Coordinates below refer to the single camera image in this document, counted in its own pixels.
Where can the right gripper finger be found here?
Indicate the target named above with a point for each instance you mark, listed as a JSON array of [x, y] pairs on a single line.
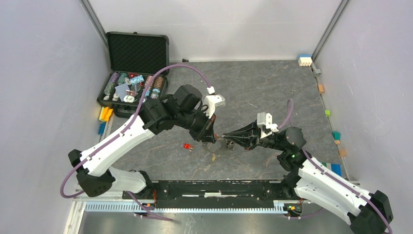
[[248, 143], [248, 131]]

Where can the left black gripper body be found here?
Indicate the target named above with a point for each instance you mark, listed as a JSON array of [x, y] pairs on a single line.
[[200, 126]]

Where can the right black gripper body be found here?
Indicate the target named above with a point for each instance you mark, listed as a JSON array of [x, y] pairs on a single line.
[[267, 141]]

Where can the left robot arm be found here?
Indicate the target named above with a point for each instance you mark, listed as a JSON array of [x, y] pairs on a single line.
[[186, 108]]

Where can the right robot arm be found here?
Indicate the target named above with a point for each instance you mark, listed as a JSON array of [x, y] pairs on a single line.
[[365, 212]]

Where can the small red tag key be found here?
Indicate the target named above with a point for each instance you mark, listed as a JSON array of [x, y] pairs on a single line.
[[188, 147]]

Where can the teal cube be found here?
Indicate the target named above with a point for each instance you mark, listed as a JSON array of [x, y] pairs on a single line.
[[336, 135]]

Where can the blue green lego stack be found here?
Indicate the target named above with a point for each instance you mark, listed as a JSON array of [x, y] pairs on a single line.
[[336, 168]]

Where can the tan wooden cube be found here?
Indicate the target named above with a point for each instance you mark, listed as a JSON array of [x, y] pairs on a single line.
[[342, 153]]

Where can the orange wooden cube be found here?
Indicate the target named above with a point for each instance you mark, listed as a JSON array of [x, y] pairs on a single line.
[[321, 89]]

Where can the grey block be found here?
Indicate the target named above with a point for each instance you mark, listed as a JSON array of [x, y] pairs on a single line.
[[315, 71]]

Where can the white blue toy block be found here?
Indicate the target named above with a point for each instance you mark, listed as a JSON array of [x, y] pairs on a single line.
[[305, 60]]

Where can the yellow orange toy block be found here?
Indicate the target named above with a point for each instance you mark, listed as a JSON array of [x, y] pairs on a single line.
[[105, 114]]

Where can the black poker chip case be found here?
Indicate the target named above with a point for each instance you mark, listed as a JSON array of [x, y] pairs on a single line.
[[134, 58]]

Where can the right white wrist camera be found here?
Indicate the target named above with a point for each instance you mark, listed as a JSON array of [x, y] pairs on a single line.
[[266, 125]]

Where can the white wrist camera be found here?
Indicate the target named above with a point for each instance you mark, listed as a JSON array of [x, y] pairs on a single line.
[[212, 101], [266, 125]]

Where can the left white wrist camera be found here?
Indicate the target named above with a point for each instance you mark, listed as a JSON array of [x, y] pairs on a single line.
[[212, 101]]

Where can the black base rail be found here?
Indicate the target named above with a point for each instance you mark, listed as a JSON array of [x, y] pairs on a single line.
[[204, 194]]

